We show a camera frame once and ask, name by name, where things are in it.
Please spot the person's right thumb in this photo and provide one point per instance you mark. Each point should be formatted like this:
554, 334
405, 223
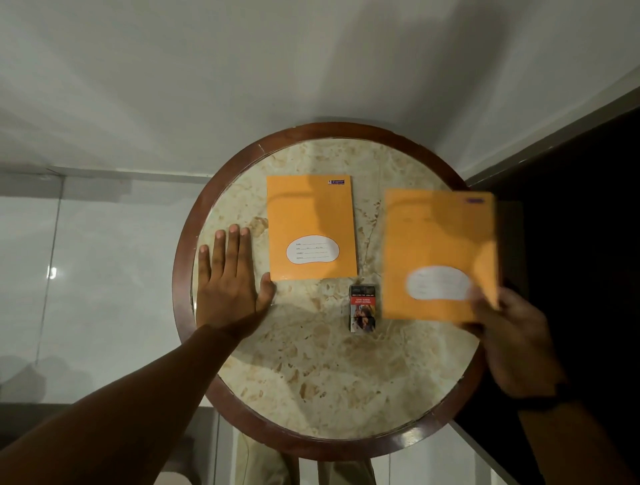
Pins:
482, 306

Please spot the person's left middle finger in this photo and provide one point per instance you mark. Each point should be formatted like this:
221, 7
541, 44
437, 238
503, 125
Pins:
232, 250

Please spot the person's left hand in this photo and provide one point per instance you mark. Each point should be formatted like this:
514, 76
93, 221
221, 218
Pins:
227, 300

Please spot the person's right forearm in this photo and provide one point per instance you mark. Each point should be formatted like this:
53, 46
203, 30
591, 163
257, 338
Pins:
580, 449

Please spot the person's right hand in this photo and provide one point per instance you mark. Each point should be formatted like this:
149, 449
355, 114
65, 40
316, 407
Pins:
520, 344

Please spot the person's left little finger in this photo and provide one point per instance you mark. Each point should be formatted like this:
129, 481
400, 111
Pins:
204, 265

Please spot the orange notebook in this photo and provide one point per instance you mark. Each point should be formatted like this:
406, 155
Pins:
435, 235
310, 215

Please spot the black wristband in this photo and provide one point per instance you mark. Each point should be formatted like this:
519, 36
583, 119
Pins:
545, 397

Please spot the person's left forearm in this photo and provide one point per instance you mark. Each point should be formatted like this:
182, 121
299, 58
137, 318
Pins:
125, 414

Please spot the cigarette pack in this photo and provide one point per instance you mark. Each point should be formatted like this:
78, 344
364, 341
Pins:
362, 310

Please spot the person's left thumb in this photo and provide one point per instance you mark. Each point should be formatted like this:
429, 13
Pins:
266, 292

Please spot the round marble table, wooden rim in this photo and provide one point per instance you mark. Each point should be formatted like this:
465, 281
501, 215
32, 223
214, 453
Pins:
320, 379

